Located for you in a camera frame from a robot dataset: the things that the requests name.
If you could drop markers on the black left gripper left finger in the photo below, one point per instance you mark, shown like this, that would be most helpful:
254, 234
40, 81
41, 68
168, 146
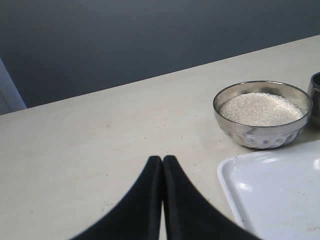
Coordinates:
138, 214

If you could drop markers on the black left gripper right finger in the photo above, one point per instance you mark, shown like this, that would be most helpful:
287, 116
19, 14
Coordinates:
188, 215

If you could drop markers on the steel bowl of rice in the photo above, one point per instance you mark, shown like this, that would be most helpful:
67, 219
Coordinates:
262, 114

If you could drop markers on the small steel cup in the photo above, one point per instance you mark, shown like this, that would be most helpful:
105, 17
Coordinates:
314, 93

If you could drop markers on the white plastic tray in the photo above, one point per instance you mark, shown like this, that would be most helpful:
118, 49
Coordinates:
275, 194

